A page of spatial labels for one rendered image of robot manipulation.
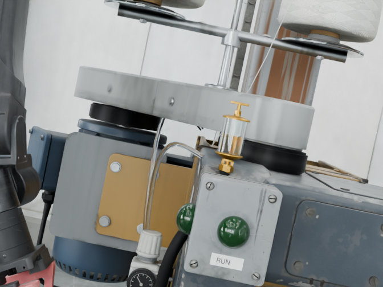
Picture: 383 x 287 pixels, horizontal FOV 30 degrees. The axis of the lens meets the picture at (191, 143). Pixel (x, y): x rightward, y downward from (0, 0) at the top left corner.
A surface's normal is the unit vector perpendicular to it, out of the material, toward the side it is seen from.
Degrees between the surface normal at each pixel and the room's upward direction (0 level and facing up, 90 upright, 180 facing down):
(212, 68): 90
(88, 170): 90
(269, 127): 90
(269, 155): 90
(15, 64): 67
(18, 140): 78
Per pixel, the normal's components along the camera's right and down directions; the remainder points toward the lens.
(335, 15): -0.05, 0.04
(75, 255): -0.38, -0.01
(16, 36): 0.99, -0.01
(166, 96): -0.77, -0.12
